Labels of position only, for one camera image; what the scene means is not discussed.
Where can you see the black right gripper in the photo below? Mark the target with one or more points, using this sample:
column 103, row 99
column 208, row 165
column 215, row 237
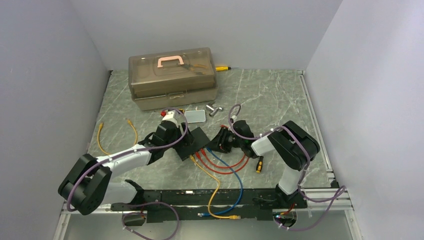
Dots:
column 219, row 143

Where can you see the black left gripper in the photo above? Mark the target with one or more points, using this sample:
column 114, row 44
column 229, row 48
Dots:
column 188, row 137

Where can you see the small white switch box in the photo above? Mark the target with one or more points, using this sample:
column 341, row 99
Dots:
column 195, row 116

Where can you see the black network switch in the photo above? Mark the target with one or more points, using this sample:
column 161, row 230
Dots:
column 197, row 140

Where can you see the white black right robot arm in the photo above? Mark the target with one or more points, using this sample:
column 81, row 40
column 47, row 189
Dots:
column 294, row 145

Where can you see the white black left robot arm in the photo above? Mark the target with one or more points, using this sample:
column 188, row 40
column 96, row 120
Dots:
column 88, row 184

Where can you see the black yellow screwdriver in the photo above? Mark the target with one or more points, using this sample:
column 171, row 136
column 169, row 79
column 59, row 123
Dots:
column 166, row 110

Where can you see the chrome socket adapter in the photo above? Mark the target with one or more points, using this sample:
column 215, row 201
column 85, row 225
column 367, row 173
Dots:
column 213, row 110

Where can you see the black orange stubby screwdriver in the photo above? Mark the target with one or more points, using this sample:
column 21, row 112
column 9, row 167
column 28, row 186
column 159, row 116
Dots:
column 259, row 165

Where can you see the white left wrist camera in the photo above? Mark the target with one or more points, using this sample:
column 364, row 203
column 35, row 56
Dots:
column 169, row 116

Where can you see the brown translucent toolbox pink handle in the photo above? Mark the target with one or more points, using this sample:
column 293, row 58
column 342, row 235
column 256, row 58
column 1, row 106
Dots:
column 173, row 78

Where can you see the yellow handled screwdriver by wall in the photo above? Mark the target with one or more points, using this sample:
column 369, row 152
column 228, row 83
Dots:
column 222, row 68

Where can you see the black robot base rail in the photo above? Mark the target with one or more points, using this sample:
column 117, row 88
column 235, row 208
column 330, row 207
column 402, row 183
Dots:
column 161, row 205

